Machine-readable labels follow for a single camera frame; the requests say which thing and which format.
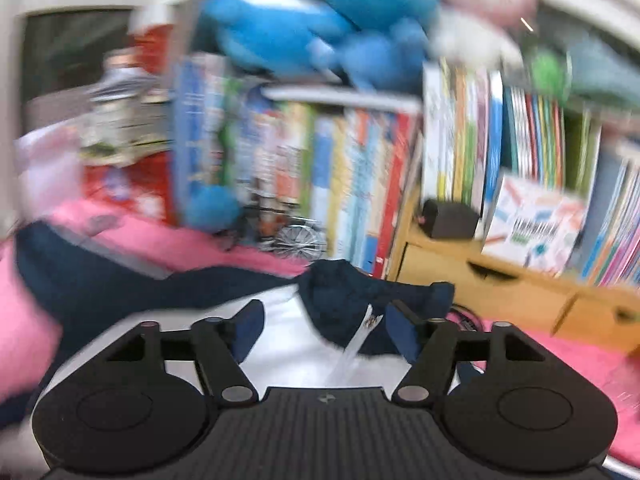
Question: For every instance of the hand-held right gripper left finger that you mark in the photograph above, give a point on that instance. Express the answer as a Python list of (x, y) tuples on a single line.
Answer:
[(250, 329)]

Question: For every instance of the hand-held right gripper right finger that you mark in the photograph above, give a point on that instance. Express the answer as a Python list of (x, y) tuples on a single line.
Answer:
[(405, 332)]

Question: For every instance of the white navy jacket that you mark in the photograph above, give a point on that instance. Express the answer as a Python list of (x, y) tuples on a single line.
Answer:
[(300, 350)]

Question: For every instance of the small bicycle model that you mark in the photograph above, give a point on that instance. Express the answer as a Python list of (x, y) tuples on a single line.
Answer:
[(295, 240)]

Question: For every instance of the black power adapter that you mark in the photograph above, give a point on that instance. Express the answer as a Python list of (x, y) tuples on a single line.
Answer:
[(450, 220)]

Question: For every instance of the blue plush ball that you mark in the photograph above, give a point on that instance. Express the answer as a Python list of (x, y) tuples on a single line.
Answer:
[(212, 210)]

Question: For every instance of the wooden drawer organizer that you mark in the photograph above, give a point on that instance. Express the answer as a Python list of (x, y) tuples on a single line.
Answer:
[(525, 295)]

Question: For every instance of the white printed box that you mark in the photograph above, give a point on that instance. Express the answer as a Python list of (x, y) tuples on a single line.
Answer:
[(535, 225)]

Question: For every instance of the pink printed blanket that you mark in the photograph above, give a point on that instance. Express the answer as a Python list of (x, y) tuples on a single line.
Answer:
[(575, 360)]

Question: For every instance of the large red plastic basket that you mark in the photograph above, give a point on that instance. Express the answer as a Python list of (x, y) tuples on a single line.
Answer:
[(135, 190)]

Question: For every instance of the stack of papers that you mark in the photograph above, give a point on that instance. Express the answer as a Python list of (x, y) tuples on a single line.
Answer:
[(125, 115)]

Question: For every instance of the white paper bag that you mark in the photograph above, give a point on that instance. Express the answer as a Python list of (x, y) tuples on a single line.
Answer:
[(50, 175)]

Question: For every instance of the small blue plush toy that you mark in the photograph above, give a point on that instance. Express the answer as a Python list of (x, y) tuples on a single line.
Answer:
[(380, 60)]

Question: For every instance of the large blue whale plush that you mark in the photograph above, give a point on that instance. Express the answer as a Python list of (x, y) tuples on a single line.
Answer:
[(270, 35)]

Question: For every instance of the small red plastic basket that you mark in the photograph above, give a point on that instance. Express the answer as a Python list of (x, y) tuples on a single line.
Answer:
[(155, 47)]

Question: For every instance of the green ball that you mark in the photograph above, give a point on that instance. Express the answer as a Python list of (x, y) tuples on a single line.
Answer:
[(550, 72)]

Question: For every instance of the teal folded cloth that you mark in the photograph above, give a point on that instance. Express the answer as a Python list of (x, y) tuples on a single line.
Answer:
[(605, 75)]

